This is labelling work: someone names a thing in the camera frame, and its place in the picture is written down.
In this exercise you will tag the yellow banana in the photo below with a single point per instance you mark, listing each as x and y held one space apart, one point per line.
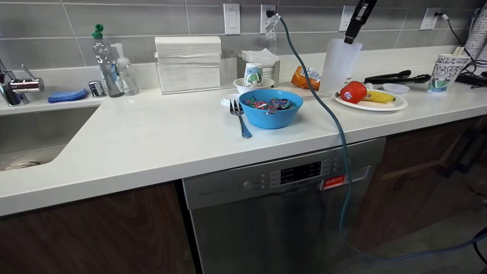
380 96

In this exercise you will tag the green cap soap bottle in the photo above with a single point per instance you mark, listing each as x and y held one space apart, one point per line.
105 62

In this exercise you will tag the white wall switch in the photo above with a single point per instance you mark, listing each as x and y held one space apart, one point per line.
231 18

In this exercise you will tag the kitchen sink basin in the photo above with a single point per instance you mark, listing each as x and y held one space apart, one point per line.
39 137

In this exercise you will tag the white patterned paper cup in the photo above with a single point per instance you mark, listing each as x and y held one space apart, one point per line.
446 70

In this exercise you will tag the small metal sink fitting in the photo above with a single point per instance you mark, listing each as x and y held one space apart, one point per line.
94 88

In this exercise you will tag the small printed cup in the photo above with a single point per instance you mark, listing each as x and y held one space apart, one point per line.
252 73

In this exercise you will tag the blue sponge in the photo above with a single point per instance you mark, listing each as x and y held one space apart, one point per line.
68 94

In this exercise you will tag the white round lid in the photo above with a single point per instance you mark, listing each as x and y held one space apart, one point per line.
395 88

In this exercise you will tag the white paper towel stack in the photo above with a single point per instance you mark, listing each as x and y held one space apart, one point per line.
187 62

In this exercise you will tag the silver fork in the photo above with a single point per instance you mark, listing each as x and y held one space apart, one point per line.
239 117

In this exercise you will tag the stainless steel dishwasher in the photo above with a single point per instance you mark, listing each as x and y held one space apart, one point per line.
283 207

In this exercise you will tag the clear pump bottle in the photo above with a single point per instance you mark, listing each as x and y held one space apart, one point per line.
126 73

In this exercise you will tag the white fruit plate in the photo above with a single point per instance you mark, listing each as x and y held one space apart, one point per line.
380 107

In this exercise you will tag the orange snack bag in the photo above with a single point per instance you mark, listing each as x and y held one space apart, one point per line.
302 78

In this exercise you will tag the chrome kitchen faucet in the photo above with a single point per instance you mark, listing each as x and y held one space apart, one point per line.
15 84

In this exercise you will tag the dark wood cabinet door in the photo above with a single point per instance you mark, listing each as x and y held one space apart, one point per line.
96 233
420 177

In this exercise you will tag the blue bowl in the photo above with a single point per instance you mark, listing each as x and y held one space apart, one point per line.
271 111

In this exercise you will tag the small white bowl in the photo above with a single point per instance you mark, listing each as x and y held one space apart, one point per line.
252 84

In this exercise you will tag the colourful wrapped candies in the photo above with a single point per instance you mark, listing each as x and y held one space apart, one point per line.
267 104

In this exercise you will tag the black device base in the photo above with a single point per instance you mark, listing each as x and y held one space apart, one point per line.
471 79

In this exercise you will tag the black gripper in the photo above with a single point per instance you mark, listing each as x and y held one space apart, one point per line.
363 12

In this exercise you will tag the white wall outlet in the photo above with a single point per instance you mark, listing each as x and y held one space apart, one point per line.
344 17

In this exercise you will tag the red apple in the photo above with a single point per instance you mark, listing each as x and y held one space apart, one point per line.
353 91

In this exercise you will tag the white outlet with plug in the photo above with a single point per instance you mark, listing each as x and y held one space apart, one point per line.
266 20

